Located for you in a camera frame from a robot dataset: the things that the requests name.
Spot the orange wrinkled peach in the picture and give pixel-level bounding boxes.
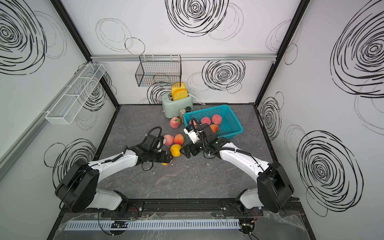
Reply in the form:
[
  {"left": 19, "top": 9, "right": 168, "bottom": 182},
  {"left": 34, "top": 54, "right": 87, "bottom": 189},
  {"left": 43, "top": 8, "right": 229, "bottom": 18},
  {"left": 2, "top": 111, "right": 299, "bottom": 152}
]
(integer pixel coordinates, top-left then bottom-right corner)
[
  {"left": 174, "top": 134, "right": 185, "bottom": 146},
  {"left": 210, "top": 124, "right": 220, "bottom": 134}
]

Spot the pink peach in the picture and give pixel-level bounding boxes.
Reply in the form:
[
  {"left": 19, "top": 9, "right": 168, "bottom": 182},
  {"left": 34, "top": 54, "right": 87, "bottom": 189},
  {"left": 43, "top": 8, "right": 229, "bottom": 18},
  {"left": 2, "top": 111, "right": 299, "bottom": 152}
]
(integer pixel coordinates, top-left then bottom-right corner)
[
  {"left": 189, "top": 120, "right": 199, "bottom": 128},
  {"left": 164, "top": 135, "right": 174, "bottom": 146},
  {"left": 211, "top": 115, "right": 223, "bottom": 126},
  {"left": 201, "top": 117, "right": 212, "bottom": 125},
  {"left": 170, "top": 117, "right": 181, "bottom": 129}
]

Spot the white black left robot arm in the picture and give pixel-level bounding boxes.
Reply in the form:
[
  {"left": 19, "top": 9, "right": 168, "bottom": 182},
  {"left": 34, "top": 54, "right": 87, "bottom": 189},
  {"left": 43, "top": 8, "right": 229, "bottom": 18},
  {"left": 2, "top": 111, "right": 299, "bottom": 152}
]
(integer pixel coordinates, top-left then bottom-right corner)
[{"left": 55, "top": 147, "right": 173, "bottom": 213}]

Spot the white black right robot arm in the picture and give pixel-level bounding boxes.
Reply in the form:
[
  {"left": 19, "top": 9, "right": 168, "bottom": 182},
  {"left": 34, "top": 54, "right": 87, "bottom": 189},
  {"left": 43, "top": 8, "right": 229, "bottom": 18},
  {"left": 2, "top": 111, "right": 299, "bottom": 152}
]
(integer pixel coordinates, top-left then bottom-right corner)
[{"left": 181, "top": 137, "right": 295, "bottom": 213}]

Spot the teal plastic basket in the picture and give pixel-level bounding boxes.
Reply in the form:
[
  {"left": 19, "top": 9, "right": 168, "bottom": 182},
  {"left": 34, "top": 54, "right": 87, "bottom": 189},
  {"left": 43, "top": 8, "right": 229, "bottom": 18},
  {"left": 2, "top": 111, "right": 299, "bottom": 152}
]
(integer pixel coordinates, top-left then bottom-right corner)
[{"left": 184, "top": 105, "right": 244, "bottom": 139}]

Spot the yellow peach lower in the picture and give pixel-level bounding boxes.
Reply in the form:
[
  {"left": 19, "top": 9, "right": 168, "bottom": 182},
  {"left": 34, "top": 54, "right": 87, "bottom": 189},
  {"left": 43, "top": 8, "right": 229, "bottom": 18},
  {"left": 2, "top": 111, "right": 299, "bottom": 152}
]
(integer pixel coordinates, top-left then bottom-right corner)
[{"left": 162, "top": 160, "right": 173, "bottom": 166}]

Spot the yellow peach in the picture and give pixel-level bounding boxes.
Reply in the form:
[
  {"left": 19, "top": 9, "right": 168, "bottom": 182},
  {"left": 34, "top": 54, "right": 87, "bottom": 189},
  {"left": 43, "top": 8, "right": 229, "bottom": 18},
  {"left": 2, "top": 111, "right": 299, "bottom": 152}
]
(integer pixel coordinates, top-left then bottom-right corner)
[
  {"left": 162, "top": 160, "right": 173, "bottom": 166},
  {"left": 171, "top": 144, "right": 182, "bottom": 157}
]

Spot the yellow peach upper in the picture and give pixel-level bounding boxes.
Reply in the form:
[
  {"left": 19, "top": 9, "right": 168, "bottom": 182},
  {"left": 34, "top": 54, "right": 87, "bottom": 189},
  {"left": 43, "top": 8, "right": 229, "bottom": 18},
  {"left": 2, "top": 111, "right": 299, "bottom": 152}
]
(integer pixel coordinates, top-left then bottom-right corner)
[{"left": 171, "top": 144, "right": 182, "bottom": 157}]

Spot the glass spice jar silver lid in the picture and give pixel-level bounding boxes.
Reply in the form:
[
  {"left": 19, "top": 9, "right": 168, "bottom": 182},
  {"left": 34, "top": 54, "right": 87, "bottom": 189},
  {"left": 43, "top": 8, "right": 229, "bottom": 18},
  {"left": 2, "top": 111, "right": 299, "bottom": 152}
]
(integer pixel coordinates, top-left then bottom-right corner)
[{"left": 179, "top": 109, "right": 186, "bottom": 123}]

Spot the mint green toaster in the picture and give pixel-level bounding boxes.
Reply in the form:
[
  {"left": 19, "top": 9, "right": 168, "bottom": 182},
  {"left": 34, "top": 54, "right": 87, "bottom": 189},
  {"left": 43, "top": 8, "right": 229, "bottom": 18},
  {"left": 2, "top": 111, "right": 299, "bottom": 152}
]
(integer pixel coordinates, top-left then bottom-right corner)
[{"left": 161, "top": 93, "right": 194, "bottom": 119}]

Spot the yellow toast slice right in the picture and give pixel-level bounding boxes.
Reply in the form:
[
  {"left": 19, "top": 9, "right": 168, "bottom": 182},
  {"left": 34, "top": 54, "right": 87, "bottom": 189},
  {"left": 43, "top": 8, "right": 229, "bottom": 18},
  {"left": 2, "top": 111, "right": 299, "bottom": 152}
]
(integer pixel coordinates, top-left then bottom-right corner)
[{"left": 173, "top": 89, "right": 189, "bottom": 101}]

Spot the yellow toast slice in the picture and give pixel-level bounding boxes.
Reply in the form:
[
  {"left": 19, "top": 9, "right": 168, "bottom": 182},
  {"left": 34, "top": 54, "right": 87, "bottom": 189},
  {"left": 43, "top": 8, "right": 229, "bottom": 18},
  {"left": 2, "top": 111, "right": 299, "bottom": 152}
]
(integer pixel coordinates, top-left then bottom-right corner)
[
  {"left": 171, "top": 82, "right": 186, "bottom": 96},
  {"left": 173, "top": 89, "right": 189, "bottom": 101}
]

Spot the yellow toast slice left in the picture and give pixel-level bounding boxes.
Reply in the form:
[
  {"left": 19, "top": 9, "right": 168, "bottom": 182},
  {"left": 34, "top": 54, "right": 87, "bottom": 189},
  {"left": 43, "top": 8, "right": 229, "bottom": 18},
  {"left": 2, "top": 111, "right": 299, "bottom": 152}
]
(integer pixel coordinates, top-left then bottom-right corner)
[{"left": 171, "top": 82, "right": 186, "bottom": 96}]

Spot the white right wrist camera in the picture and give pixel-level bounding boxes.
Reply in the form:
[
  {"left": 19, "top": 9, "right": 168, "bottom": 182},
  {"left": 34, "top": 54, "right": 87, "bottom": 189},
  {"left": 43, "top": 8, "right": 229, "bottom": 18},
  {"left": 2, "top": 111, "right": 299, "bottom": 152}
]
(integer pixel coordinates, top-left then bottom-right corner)
[{"left": 184, "top": 126, "right": 200, "bottom": 144}]

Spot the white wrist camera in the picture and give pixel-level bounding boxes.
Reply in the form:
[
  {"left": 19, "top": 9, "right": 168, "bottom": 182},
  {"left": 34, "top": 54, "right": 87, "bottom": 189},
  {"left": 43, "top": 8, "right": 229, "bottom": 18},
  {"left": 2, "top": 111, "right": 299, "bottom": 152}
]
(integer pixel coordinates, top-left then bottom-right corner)
[
  {"left": 184, "top": 126, "right": 200, "bottom": 144},
  {"left": 156, "top": 139, "right": 166, "bottom": 151}
]

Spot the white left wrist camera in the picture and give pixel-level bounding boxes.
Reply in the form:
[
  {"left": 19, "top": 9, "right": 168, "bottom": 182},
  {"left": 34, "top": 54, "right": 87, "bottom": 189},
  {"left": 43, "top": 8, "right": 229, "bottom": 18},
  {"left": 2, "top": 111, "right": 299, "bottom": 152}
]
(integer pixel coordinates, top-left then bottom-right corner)
[{"left": 156, "top": 139, "right": 166, "bottom": 151}]

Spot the white toaster power cable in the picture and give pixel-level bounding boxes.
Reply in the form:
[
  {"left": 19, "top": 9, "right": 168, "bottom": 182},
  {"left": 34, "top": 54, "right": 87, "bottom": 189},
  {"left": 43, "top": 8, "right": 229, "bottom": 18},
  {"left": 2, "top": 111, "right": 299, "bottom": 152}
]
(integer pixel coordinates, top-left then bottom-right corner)
[{"left": 188, "top": 93, "right": 207, "bottom": 106}]

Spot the white slotted cable duct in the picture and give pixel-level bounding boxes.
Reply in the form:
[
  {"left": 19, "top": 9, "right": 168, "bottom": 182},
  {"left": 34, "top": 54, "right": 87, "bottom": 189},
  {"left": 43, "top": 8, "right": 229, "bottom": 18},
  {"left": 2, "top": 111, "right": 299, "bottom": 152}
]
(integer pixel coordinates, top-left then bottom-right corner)
[{"left": 64, "top": 219, "right": 241, "bottom": 232}]

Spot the black wire hanging basket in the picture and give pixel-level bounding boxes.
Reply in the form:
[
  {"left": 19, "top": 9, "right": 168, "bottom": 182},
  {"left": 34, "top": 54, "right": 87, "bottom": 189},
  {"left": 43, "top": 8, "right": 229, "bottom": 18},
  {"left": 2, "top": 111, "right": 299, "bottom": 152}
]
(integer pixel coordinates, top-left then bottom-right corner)
[{"left": 134, "top": 54, "right": 183, "bottom": 88}]

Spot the white wire wall shelf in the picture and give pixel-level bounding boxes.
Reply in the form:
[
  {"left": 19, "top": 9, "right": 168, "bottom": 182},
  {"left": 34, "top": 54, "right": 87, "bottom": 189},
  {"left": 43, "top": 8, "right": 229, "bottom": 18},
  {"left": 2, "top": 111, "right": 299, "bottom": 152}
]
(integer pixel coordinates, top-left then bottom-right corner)
[{"left": 45, "top": 64, "right": 106, "bottom": 125}]

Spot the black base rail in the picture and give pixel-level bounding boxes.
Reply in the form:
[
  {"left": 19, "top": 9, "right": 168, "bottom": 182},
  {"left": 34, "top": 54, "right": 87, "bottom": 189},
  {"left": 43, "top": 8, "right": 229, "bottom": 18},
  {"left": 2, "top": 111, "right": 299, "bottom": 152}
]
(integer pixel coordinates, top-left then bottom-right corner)
[{"left": 100, "top": 198, "right": 302, "bottom": 219}]

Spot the grey horizontal wall rail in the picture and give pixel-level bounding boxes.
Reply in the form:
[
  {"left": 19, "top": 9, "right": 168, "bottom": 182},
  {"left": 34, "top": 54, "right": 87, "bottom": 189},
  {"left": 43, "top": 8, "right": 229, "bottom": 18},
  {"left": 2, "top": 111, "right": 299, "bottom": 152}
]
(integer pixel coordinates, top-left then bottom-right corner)
[{"left": 91, "top": 54, "right": 277, "bottom": 62}]

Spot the black corner frame post left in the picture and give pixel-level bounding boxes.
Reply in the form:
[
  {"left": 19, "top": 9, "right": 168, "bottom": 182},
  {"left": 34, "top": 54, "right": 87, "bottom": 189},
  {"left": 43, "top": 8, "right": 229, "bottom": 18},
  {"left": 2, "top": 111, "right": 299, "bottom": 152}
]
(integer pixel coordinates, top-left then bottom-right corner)
[{"left": 50, "top": 0, "right": 120, "bottom": 109}]

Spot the black corner frame post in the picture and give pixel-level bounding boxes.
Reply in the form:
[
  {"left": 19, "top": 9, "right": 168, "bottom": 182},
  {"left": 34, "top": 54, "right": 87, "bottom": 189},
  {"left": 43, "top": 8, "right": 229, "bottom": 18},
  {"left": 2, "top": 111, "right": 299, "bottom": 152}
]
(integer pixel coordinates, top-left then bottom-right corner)
[
  {"left": 50, "top": 0, "right": 120, "bottom": 109},
  {"left": 254, "top": 0, "right": 311, "bottom": 108}
]

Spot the black corner frame post right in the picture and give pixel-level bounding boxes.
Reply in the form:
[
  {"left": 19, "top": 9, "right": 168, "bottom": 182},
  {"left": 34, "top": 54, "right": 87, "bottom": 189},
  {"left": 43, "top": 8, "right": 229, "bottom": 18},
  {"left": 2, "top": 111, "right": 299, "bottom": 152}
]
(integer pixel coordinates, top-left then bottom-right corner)
[{"left": 254, "top": 0, "right": 311, "bottom": 108}]

